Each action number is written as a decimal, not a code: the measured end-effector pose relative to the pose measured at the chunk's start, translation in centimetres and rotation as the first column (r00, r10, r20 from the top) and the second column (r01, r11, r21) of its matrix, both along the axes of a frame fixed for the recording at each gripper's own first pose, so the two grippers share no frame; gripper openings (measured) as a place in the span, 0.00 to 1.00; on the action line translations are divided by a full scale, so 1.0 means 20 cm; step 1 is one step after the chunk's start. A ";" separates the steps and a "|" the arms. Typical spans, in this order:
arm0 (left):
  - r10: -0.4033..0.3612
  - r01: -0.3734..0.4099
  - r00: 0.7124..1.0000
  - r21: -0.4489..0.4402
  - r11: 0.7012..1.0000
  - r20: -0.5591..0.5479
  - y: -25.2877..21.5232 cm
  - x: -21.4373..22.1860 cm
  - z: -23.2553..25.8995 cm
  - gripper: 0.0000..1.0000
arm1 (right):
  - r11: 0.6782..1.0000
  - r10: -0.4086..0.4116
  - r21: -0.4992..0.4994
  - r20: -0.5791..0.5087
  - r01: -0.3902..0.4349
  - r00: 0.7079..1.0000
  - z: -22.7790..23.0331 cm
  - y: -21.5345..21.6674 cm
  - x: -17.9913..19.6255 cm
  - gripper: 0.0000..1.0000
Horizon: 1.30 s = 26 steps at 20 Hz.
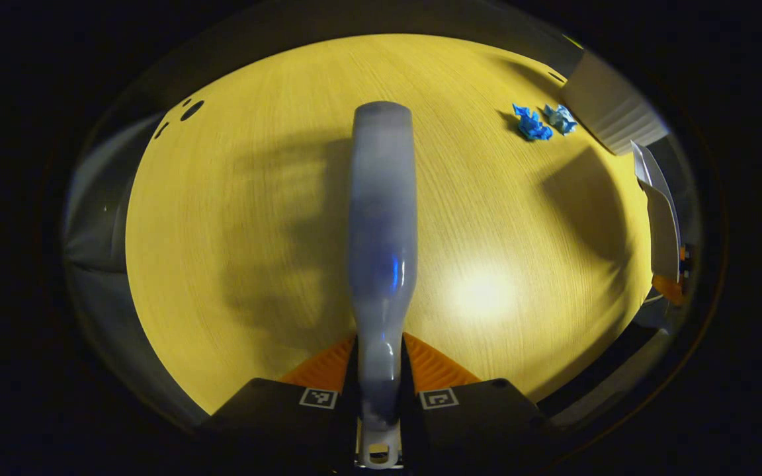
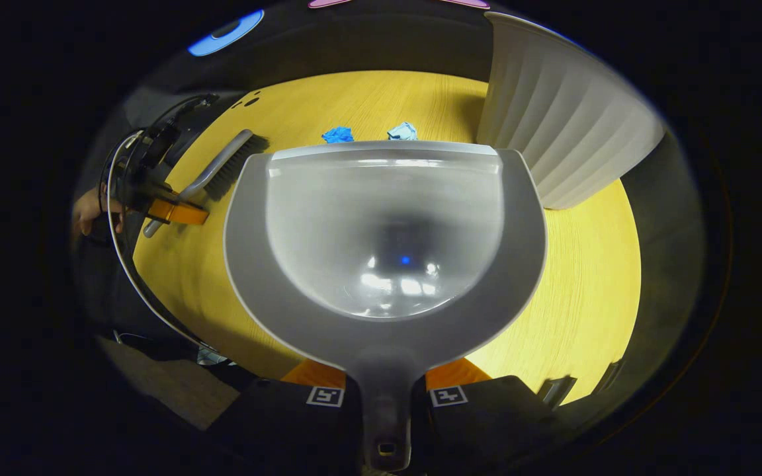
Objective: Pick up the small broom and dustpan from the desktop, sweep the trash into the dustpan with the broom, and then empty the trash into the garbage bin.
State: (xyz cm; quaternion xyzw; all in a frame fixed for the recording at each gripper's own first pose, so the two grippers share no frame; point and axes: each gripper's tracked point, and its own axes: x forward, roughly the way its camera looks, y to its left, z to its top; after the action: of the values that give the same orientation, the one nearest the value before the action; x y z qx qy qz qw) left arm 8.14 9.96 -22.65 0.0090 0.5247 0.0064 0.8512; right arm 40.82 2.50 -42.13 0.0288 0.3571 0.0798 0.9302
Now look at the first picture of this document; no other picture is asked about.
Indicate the small grey broom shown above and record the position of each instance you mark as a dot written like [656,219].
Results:
[381,211]

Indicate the grey dustpan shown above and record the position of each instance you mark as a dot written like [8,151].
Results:
[662,218]

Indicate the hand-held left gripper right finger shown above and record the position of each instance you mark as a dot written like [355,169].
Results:
[473,430]

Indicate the light blue paper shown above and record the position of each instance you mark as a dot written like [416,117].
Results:
[561,119]

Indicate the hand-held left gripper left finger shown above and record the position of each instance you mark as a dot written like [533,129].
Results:
[288,430]

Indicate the dark blue paper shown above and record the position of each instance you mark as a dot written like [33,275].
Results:
[532,125]

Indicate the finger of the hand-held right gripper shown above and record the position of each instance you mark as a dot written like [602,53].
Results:
[669,289]

